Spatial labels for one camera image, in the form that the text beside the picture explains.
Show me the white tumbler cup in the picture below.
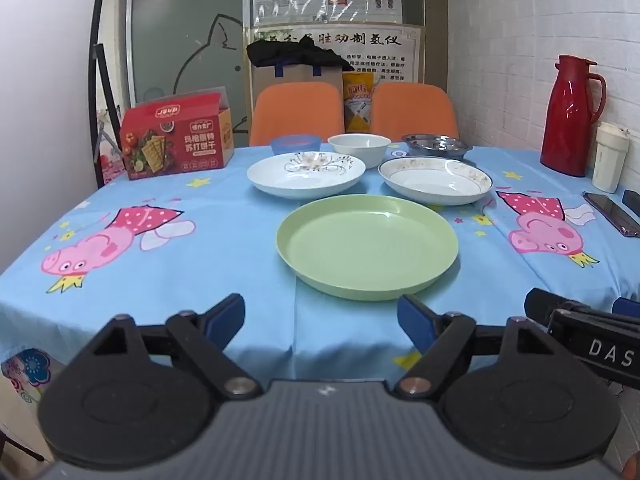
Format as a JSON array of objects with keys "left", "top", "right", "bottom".
[{"left": 592, "top": 121, "right": 631, "bottom": 194}]

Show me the black metal stand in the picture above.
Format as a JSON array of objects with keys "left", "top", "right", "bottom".
[{"left": 86, "top": 0, "right": 132, "bottom": 166}]

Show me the floral printed bag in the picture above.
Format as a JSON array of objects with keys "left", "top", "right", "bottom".
[{"left": 0, "top": 347, "right": 71, "bottom": 406}]

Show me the yellow snack packet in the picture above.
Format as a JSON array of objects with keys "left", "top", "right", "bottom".
[{"left": 342, "top": 71, "right": 376, "bottom": 133}]

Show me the stainless steel bowl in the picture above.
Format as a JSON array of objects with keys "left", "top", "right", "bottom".
[{"left": 401, "top": 133, "right": 473, "bottom": 162}]

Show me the red cracker box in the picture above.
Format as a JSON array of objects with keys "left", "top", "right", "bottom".
[{"left": 119, "top": 92, "right": 235, "bottom": 181}]

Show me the orange chair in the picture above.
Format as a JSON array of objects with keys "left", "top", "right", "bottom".
[
  {"left": 248, "top": 82, "right": 346, "bottom": 147},
  {"left": 371, "top": 83, "right": 459, "bottom": 143}
]

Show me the blue plastic bowl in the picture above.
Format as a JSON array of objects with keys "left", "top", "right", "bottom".
[{"left": 270, "top": 134, "right": 321, "bottom": 157}]

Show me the white floral plate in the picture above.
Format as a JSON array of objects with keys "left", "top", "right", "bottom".
[{"left": 246, "top": 151, "right": 367, "bottom": 200}]

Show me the dark smartphone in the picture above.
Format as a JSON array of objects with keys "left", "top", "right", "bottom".
[{"left": 582, "top": 191, "right": 640, "bottom": 238}]

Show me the black cloth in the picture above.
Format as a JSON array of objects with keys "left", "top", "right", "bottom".
[{"left": 246, "top": 40, "right": 355, "bottom": 73}]

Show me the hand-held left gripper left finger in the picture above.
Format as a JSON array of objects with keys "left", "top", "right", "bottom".
[{"left": 92, "top": 294, "right": 263, "bottom": 401}]

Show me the white text wall poster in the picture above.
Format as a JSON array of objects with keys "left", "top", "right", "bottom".
[{"left": 248, "top": 24, "right": 426, "bottom": 86}]

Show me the plain white bowl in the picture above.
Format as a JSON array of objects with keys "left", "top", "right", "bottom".
[{"left": 327, "top": 133, "right": 392, "bottom": 169}]

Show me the brown paper bag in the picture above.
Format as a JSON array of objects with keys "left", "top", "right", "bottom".
[{"left": 251, "top": 62, "right": 346, "bottom": 92}]

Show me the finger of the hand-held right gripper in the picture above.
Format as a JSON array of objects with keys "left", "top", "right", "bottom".
[
  {"left": 612, "top": 297, "right": 640, "bottom": 322},
  {"left": 524, "top": 287, "right": 593, "bottom": 328}
]

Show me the red thermos jug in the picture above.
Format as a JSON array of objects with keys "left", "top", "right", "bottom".
[{"left": 539, "top": 55, "right": 607, "bottom": 178}]

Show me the blue cartoon printed tablecloth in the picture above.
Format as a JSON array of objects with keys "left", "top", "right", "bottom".
[{"left": 0, "top": 142, "right": 640, "bottom": 411}]

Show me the frosted glass panel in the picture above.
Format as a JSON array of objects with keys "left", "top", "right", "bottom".
[{"left": 117, "top": 0, "right": 251, "bottom": 148}]

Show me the green plastic plate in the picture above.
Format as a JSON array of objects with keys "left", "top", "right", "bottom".
[{"left": 276, "top": 195, "right": 460, "bottom": 302}]

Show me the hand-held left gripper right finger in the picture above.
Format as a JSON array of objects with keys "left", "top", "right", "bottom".
[{"left": 392, "top": 294, "right": 556, "bottom": 401}]

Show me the white gold-rimmed plate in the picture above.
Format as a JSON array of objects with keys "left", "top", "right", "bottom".
[{"left": 377, "top": 156, "right": 494, "bottom": 206}]

